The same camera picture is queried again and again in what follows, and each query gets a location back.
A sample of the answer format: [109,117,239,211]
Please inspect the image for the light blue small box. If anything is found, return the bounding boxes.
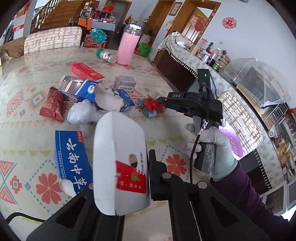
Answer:
[137,97,165,118]

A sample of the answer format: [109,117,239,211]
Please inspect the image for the white medicine box red label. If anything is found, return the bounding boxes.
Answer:
[93,111,151,216]

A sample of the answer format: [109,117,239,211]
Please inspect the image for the grey barcode small box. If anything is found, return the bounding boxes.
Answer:
[114,75,137,92]

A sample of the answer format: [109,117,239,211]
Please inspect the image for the red long ointment box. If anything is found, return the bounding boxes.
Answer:
[71,62,104,81]

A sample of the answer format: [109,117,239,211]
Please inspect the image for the purple sleeve right forearm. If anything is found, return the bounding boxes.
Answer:
[210,164,291,240]

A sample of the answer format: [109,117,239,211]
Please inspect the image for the purple perforated trash basket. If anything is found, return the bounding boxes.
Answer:
[219,122,243,160]

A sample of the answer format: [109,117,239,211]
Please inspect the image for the right hand grey glove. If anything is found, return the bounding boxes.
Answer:
[185,123,238,182]

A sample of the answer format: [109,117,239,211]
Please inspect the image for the patterned chair near basket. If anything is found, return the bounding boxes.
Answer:
[218,91,263,157]

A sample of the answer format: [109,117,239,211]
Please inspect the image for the sideboard with floral cloth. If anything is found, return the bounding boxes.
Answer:
[158,34,285,188]

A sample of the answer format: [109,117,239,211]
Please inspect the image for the clear mesh food cover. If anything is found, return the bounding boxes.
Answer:
[221,58,291,108]

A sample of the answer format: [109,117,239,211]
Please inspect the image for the blue tissue box white characters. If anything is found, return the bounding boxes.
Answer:
[54,131,93,197]

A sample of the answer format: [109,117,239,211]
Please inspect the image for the green shopping bag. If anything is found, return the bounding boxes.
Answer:
[139,43,151,57]

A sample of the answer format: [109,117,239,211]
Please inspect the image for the pink tall tumbler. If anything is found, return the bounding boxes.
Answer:
[116,23,142,65]

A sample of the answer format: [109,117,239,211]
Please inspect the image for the green cap plastic bottle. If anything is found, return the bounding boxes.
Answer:
[96,48,117,64]

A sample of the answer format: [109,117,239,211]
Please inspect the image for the crumpled clear plastic bag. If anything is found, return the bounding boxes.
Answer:
[67,84,124,138]

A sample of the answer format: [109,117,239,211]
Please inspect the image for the dark red snack wrapper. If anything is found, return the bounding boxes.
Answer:
[39,86,69,122]

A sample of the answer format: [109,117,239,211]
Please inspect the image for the blue white milk carton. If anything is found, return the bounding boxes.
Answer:
[58,75,135,113]

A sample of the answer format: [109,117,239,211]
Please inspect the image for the wooden staircase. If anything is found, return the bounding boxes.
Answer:
[31,0,92,33]

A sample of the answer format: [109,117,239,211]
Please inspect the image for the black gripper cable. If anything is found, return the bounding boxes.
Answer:
[189,134,201,185]

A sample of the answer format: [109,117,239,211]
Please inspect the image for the red paper wall decoration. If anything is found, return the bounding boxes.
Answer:
[222,17,237,29]

